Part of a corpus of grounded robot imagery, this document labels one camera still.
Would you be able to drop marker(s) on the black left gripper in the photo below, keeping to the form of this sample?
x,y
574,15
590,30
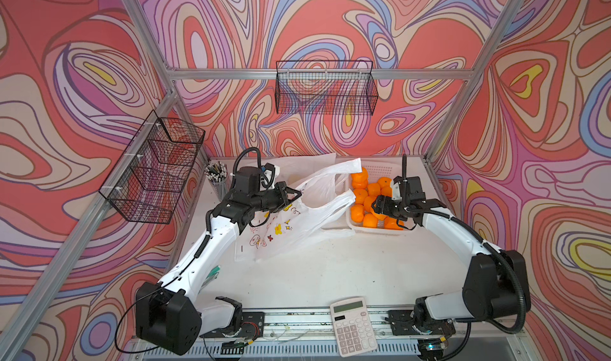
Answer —
x,y
286,190

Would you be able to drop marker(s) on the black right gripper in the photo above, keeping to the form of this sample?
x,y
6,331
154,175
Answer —
x,y
379,201

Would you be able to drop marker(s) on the large front orange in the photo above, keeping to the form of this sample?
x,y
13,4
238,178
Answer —
x,y
379,216

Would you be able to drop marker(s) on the white printed plastic bag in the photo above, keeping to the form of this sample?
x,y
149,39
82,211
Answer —
x,y
288,228

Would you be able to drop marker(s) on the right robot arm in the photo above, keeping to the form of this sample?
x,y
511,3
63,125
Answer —
x,y
495,289

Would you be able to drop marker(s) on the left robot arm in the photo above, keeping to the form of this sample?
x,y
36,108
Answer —
x,y
165,311

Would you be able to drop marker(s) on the bottom edge orange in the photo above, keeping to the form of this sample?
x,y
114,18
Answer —
x,y
391,224

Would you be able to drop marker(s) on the lower left orange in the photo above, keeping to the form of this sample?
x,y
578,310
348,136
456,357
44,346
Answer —
x,y
370,221

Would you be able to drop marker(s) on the right rear orange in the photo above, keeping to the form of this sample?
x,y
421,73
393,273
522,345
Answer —
x,y
384,182

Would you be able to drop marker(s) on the left orange in basket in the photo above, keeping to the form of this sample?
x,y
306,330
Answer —
x,y
357,213

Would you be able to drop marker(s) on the orange behind top orange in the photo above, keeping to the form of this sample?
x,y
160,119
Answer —
x,y
360,195

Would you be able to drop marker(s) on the white plastic basket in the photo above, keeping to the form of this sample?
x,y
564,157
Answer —
x,y
376,169

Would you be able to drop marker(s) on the top orange in basket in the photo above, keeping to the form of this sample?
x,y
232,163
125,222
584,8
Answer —
x,y
361,179

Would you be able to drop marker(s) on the metal pen cup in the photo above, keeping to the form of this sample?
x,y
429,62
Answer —
x,y
217,174

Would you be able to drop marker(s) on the green pen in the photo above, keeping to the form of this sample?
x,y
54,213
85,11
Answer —
x,y
212,276

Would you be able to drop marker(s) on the pink desk calculator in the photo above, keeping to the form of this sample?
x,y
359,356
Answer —
x,y
353,327

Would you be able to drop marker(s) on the black wire basket rear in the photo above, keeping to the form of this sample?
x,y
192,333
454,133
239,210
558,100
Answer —
x,y
329,87

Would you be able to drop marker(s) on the black wire basket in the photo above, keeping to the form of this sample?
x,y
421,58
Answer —
x,y
329,87
147,183

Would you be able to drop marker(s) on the black wire basket left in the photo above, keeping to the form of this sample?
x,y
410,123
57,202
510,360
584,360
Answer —
x,y
147,183

